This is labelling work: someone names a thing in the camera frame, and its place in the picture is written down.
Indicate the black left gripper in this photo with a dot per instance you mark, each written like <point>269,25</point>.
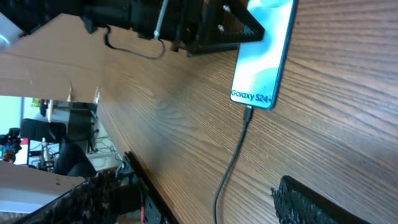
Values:
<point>199,27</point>

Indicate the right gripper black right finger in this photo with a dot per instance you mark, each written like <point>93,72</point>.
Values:
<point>295,203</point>

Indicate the Samsung Galaxy smartphone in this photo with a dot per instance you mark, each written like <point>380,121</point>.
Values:
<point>259,65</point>

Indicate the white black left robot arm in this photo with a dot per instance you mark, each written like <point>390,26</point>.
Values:
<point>30,15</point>

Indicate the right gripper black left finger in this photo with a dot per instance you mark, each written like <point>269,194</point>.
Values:
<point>100,199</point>

